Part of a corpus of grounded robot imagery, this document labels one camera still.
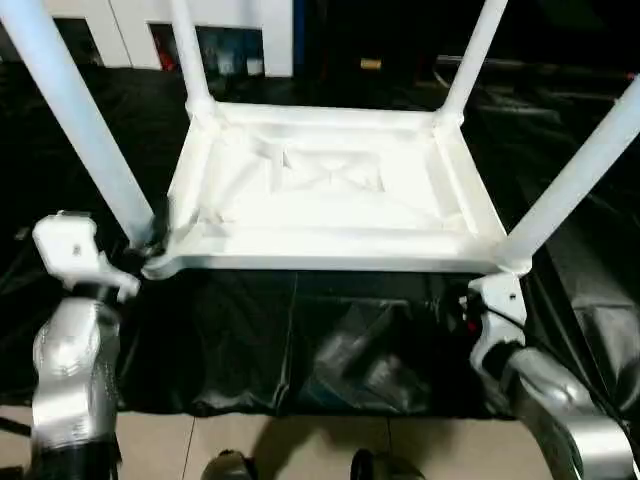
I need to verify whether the grey robot foot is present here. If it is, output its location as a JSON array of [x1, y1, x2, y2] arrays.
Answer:
[[348, 447, 427, 480], [201, 448, 260, 480]]

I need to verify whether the grey robot right foot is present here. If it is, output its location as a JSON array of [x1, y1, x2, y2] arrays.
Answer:
[[348, 447, 427, 480]]

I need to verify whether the white plastic table top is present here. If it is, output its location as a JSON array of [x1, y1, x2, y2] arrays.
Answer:
[[141, 102, 532, 282]]

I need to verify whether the red bottle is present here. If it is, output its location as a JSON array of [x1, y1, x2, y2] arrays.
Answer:
[[154, 34, 174, 71]]

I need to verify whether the long black bar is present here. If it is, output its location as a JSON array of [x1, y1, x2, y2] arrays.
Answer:
[[436, 53, 640, 70]]

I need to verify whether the grey robot left foot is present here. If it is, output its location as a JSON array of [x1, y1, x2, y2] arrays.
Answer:
[[201, 448, 260, 480]]

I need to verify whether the white glass-door cabinet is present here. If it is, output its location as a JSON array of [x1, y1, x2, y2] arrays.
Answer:
[[0, 0, 297, 77]]

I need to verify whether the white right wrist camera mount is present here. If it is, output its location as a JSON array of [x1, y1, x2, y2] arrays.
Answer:
[[466, 272, 527, 372]]

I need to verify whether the white plastic table leg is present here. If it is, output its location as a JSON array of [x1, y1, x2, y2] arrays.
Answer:
[[0, 0, 157, 252], [442, 0, 510, 122], [503, 72, 640, 275], [168, 0, 217, 120]]

